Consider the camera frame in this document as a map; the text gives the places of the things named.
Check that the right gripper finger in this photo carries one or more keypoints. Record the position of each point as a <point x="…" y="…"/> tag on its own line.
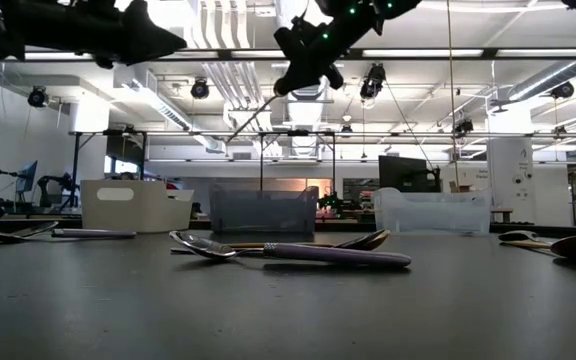
<point x="298" y="77"/>

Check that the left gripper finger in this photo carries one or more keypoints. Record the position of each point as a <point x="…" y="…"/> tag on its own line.
<point x="153" y="35"/>

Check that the silver spoon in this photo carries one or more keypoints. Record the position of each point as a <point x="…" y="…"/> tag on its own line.
<point x="515" y="235"/>

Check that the background black robot arm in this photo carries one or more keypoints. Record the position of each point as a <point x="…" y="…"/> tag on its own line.
<point x="48" y="187"/>

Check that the monitor on black arm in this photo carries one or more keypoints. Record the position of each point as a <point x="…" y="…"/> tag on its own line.
<point x="28" y="176"/>

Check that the device with green lights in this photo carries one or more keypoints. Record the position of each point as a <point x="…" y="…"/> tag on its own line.
<point x="330" y="201"/>

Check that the grey translucent plastic bin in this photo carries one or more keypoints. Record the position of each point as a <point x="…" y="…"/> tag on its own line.
<point x="263" y="210"/>

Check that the black monitor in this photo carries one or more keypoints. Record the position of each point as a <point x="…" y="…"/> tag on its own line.
<point x="403" y="172"/>

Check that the black spoon at centre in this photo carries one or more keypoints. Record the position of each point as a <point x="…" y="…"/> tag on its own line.
<point x="363" y="244"/>

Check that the white plastic bin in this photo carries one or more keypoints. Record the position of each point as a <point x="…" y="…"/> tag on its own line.
<point x="133" y="215"/>

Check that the clear plastic bin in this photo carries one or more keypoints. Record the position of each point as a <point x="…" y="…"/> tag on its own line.
<point x="433" y="215"/>

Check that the black metal frame stand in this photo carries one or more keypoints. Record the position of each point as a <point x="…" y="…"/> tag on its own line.
<point x="118" y="132"/>
<point x="298" y="133"/>

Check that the black ceiling camera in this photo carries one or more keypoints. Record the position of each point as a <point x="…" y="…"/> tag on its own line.
<point x="562" y="90"/>
<point x="38" y="97"/>
<point x="463" y="126"/>
<point x="372" y="80"/>
<point x="199" y="89"/>

